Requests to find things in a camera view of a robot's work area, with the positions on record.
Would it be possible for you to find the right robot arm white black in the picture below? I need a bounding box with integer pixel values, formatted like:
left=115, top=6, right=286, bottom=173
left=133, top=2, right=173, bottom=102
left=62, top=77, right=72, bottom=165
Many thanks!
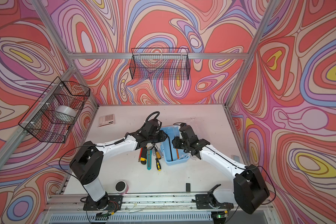
left=172, top=123, right=270, bottom=214

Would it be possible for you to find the black wire basket left wall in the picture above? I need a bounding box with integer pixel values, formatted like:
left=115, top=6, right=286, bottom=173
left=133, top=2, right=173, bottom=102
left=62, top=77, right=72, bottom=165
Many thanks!
left=18, top=77, right=91, bottom=143

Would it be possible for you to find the small black block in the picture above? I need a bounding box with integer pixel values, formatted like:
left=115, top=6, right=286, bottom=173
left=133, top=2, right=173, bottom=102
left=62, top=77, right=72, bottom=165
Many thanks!
left=186, top=183, right=191, bottom=192

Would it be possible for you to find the yellow black utility knife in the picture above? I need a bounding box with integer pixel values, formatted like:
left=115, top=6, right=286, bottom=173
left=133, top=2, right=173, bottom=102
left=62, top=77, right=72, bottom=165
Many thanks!
left=140, top=146, right=147, bottom=165

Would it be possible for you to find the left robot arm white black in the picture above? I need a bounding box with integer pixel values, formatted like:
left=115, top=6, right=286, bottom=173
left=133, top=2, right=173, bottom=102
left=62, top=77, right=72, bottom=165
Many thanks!
left=70, top=118, right=168, bottom=203

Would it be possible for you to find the pink cup black lid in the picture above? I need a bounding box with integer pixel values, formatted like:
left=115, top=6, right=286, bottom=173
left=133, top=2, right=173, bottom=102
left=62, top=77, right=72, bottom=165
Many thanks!
left=115, top=181, right=128, bottom=195

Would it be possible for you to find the grey box by wall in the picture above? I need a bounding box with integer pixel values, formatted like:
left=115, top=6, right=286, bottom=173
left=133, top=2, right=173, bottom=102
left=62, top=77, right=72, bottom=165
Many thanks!
left=231, top=155, right=241, bottom=163

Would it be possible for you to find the teal utility knife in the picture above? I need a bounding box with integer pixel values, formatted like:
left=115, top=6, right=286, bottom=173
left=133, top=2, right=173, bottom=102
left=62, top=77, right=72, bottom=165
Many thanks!
left=147, top=148, right=152, bottom=170

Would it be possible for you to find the aluminium front rail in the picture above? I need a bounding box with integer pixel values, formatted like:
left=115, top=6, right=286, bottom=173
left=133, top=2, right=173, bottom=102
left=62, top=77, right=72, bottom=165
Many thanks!
left=39, top=191, right=278, bottom=224

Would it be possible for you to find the small yellow handled screwdriver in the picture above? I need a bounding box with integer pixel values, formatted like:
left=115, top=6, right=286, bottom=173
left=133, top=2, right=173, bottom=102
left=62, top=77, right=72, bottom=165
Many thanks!
left=155, top=145, right=164, bottom=160

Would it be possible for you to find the grey duct tape roll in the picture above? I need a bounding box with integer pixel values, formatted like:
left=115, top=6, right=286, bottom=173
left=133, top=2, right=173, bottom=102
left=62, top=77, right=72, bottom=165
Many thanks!
left=54, top=105, right=77, bottom=123

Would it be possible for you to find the blue plastic tool box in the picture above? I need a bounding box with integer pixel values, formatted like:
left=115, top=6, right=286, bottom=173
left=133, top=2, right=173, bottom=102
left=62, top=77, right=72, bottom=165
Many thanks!
left=161, top=125, right=189, bottom=166

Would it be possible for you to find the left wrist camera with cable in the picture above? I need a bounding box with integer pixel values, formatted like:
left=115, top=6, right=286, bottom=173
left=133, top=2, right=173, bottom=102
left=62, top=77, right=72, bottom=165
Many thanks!
left=145, top=111, right=162, bottom=129

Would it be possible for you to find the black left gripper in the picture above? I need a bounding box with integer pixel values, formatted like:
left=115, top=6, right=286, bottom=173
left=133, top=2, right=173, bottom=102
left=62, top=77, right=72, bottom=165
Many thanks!
left=146, top=130, right=169, bottom=145

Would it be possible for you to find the black wire basket wall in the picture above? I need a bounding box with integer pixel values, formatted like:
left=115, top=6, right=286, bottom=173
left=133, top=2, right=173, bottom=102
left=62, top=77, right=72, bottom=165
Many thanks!
left=129, top=47, right=190, bottom=81
left=18, top=77, right=91, bottom=143

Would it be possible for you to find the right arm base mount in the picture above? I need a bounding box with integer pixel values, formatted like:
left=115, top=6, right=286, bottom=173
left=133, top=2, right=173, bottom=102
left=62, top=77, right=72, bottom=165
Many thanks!
left=192, top=184, right=234, bottom=211

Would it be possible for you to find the black wire basket back wall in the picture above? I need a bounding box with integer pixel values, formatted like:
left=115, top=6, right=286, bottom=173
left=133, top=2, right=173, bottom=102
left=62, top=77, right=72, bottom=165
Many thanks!
left=129, top=47, right=190, bottom=81

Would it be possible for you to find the aluminium frame corner post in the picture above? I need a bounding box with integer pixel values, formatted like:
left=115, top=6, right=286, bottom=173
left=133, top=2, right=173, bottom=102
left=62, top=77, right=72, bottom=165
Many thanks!
left=225, top=1, right=280, bottom=108

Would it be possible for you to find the red hex key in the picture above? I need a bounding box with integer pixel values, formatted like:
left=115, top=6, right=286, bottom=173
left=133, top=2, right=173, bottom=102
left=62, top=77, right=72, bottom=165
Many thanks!
left=138, top=148, right=143, bottom=162

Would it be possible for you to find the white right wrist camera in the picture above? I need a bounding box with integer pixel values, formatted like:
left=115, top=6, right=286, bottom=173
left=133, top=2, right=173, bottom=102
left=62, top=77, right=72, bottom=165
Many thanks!
left=173, top=122, right=187, bottom=132

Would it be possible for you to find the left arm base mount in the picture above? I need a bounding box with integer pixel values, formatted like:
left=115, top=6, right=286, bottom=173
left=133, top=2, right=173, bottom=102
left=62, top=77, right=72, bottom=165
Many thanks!
left=83, top=195, right=123, bottom=211

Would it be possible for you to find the yellow black screwdriver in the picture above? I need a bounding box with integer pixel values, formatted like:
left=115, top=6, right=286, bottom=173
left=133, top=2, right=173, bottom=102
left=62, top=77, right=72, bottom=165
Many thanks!
left=154, top=147, right=161, bottom=171

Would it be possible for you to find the white pink calculator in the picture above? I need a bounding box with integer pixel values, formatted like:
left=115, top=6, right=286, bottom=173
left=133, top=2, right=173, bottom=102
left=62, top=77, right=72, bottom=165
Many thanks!
left=99, top=114, right=115, bottom=127

